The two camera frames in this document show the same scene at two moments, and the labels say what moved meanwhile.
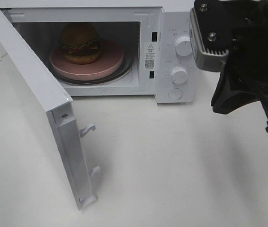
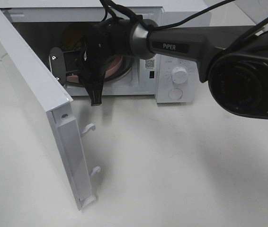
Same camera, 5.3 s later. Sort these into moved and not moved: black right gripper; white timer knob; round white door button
Moved: black right gripper
Not moved: round white door button; white timer knob
